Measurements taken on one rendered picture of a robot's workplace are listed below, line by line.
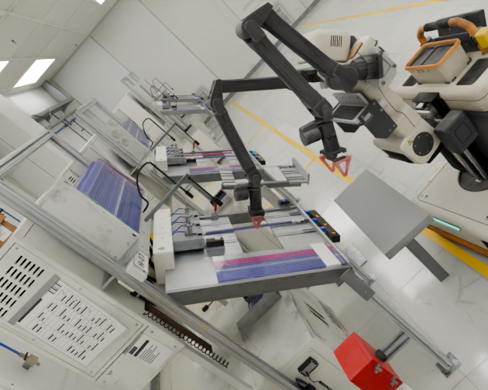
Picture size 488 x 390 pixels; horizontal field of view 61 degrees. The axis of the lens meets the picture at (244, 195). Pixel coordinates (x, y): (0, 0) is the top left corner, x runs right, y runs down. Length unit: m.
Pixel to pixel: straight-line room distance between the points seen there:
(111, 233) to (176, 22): 8.10
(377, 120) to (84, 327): 1.35
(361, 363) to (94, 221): 0.98
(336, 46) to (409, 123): 0.45
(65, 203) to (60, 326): 0.43
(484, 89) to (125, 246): 1.48
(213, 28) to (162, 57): 1.25
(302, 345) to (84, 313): 0.85
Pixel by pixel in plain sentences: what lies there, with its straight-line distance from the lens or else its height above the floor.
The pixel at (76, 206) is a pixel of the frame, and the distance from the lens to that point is 1.54.
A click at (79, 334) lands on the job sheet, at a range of 1.64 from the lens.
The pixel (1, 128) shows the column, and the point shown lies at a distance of 4.99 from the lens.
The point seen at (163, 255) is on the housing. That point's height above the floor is 1.25.
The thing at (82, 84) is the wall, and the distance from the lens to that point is 9.56.
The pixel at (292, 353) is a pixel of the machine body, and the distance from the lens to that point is 1.81.
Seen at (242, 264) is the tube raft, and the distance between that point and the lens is 1.68.
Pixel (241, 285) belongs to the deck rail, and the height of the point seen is 1.01.
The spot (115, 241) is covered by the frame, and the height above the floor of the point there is 1.44.
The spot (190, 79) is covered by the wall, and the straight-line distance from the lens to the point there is 9.44.
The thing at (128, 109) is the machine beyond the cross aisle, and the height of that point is 1.57.
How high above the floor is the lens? 1.75
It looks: 21 degrees down
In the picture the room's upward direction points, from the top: 49 degrees counter-clockwise
